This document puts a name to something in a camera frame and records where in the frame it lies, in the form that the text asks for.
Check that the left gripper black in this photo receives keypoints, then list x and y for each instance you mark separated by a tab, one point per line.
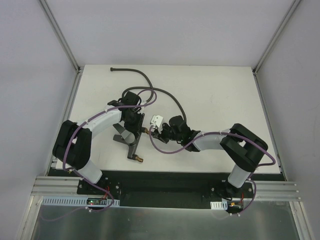
137	134

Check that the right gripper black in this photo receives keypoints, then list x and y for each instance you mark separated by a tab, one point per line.
163	133

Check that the dark grey faucet valve fitting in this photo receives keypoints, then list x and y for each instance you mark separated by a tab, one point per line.
130	139

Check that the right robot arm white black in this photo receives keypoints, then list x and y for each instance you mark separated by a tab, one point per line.
244	147

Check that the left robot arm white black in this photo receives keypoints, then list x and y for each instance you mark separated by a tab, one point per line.
74	141

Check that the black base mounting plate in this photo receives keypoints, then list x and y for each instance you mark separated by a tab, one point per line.
179	190

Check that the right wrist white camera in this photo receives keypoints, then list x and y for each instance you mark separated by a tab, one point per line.
156	121

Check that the right white cable duct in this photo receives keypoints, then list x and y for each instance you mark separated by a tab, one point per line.
219	205

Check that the white cable duct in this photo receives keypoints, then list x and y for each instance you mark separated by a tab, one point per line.
68	201
219	205

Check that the left white cable duct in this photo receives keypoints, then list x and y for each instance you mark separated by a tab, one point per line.
68	201

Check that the front aluminium rail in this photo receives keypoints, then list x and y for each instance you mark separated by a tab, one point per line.
278	191

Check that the left aluminium frame post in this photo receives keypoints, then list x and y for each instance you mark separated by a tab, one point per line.
59	34

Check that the aluminium frame post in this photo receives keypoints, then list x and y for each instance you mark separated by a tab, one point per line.
59	34
276	35

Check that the right aluminium frame post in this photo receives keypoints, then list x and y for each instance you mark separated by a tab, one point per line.
276	35

